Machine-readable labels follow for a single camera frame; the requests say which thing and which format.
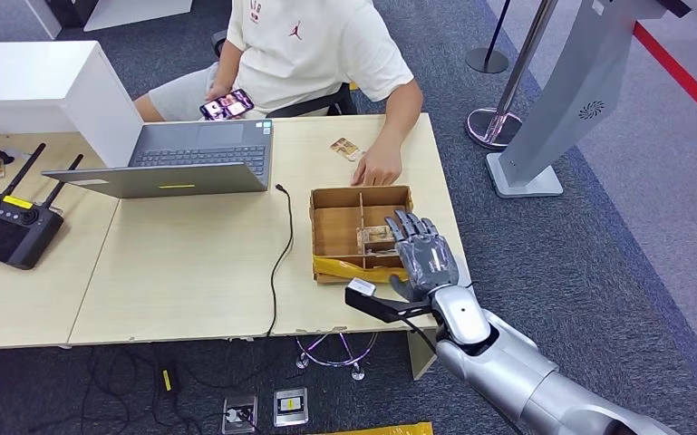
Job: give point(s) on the golden hotel card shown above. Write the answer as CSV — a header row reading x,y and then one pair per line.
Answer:
x,y
347,149

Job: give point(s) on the silver kiosk stand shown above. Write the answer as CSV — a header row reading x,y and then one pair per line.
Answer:
x,y
576,90

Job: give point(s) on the black remote controller with antennas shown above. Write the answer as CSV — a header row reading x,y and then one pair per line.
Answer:
x,y
9,231

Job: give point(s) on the white furniture panel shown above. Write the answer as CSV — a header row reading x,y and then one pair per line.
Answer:
x,y
138,12

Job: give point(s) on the person's left hand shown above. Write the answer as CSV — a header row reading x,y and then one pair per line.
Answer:
x,y
379,165

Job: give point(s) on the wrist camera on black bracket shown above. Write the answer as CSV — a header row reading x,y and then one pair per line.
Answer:
x,y
384,303

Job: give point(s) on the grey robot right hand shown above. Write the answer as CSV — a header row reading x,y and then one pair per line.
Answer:
x,y
429,258

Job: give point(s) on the desk leg panel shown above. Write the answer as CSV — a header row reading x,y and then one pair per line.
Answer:
x,y
420,360

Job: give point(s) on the narrow white panel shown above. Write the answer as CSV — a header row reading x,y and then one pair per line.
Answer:
x,y
43,15

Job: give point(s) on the person's right hand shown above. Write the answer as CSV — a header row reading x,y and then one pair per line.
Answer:
x,y
219,91

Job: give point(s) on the floor socket with yellow label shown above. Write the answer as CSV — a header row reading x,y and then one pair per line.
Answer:
x,y
290,407

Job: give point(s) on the black stanchion post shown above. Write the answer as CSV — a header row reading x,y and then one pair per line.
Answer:
x,y
486,61

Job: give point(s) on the chrome stool base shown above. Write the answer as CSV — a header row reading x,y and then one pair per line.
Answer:
x,y
336,360

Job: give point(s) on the smartphone with lit screen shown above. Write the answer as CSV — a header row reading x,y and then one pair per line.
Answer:
x,y
227,105

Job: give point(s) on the person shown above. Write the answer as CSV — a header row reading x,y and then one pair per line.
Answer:
x,y
312,60

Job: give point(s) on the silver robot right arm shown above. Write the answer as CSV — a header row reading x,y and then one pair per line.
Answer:
x,y
504,360

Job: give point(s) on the chrome stanchion post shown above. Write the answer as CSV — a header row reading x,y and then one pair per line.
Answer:
x,y
525,54

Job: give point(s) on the small black stand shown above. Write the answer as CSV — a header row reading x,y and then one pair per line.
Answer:
x,y
4,157

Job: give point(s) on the person's left forearm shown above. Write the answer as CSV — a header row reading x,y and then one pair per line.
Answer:
x,y
402,114

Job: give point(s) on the person's right forearm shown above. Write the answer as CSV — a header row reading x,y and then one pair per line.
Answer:
x,y
228,66

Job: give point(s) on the grey laptop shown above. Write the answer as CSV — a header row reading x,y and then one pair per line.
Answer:
x,y
201,151

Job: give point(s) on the floor socket with plug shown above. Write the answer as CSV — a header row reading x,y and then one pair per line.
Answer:
x,y
239,414

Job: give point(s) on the yellow sheet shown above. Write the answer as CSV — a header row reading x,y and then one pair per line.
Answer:
x,y
390,429

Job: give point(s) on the white cabinet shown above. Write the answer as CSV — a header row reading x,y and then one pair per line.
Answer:
x,y
30,78

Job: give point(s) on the cardboard box with dividers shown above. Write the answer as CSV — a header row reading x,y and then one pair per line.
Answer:
x,y
336,231

